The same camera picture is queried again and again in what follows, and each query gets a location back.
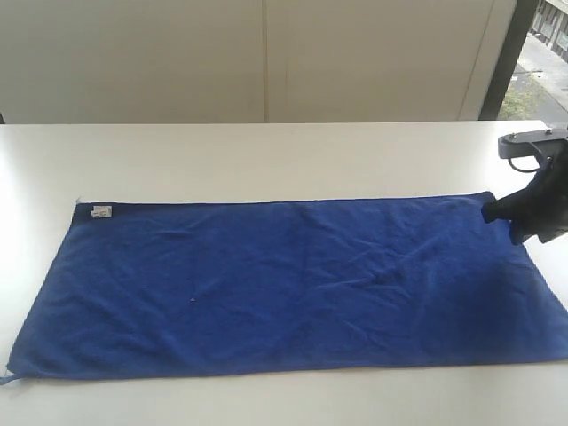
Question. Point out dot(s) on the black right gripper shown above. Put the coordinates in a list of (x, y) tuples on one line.
[(543, 213)]

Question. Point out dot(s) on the blue microfibre towel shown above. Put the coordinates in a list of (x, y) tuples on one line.
[(286, 286)]

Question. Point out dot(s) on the white towel care label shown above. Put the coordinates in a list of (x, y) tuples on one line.
[(101, 211)]

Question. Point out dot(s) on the dark window frame post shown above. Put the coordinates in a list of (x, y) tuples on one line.
[(521, 20)]

